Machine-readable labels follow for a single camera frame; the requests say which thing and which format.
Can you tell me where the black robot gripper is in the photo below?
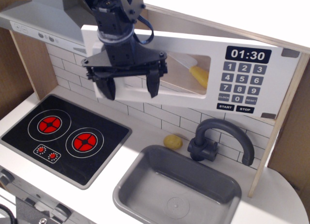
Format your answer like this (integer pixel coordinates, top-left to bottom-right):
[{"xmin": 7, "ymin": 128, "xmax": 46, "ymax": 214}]
[{"xmin": 81, "ymin": 37, "xmax": 168, "ymax": 100}]

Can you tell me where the white toy microwave door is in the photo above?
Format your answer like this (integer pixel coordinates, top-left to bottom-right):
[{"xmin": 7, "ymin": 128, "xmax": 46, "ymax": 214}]
[{"xmin": 80, "ymin": 24, "xmax": 301, "ymax": 119}]

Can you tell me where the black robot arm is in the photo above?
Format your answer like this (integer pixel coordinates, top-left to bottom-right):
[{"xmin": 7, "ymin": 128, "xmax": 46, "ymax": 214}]
[{"xmin": 82, "ymin": 0, "xmax": 168, "ymax": 100}]

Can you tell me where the yellow toy potato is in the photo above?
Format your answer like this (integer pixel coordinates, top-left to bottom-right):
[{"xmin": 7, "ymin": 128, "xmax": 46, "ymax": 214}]
[{"xmin": 163, "ymin": 134, "xmax": 183, "ymax": 150}]

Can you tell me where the black toy stovetop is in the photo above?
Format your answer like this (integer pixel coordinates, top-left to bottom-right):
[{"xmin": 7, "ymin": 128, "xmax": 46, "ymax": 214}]
[{"xmin": 0, "ymin": 95, "xmax": 132, "ymax": 190}]

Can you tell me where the dark grey toy faucet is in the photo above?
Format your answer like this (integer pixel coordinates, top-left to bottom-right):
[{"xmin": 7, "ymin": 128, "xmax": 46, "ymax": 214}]
[{"xmin": 187, "ymin": 118, "xmax": 255, "ymax": 166}]

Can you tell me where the grey toy range hood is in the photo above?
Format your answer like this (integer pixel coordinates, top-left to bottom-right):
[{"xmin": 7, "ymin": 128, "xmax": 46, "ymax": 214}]
[{"xmin": 0, "ymin": 0, "xmax": 96, "ymax": 56}]

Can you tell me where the grey toy sink basin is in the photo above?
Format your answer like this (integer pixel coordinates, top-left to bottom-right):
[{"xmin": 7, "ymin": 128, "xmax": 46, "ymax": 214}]
[{"xmin": 113, "ymin": 145, "xmax": 242, "ymax": 224}]

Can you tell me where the wooden toy kitchen cabinet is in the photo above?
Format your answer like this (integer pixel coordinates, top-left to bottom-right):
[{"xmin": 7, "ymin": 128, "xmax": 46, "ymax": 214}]
[{"xmin": 9, "ymin": 0, "xmax": 310, "ymax": 198}]

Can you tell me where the grey toy oven front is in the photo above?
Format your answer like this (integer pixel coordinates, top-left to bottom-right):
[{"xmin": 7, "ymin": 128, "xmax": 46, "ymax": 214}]
[{"xmin": 0, "ymin": 167, "xmax": 92, "ymax": 224}]

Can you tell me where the black cable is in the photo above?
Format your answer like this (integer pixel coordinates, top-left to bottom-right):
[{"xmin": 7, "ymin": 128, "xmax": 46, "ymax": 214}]
[{"xmin": 133, "ymin": 15, "xmax": 155, "ymax": 45}]

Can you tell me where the yellow handled toy knife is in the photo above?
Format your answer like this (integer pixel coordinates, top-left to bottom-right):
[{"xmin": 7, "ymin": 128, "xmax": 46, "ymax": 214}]
[{"xmin": 168, "ymin": 52, "xmax": 209, "ymax": 89}]

